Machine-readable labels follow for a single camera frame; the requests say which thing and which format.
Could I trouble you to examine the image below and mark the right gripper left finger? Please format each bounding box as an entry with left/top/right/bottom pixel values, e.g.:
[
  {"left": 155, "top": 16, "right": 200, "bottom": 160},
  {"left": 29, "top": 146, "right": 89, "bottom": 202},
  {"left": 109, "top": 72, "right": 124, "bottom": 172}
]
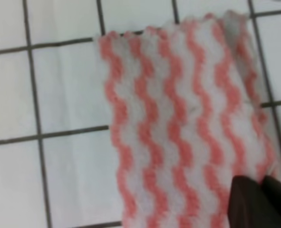
[{"left": 228, "top": 176, "right": 278, "bottom": 228}]

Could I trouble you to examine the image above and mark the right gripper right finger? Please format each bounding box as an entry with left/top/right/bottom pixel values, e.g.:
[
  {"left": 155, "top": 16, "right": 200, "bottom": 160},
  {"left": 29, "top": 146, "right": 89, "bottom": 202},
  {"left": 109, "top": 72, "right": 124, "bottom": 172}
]
[{"left": 261, "top": 176, "right": 281, "bottom": 216}]

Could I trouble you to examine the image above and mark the pink wavy striped towel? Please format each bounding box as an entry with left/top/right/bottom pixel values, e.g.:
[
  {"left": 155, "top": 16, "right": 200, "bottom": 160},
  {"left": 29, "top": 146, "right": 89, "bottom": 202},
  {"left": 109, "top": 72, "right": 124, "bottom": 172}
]
[{"left": 94, "top": 10, "right": 279, "bottom": 228}]

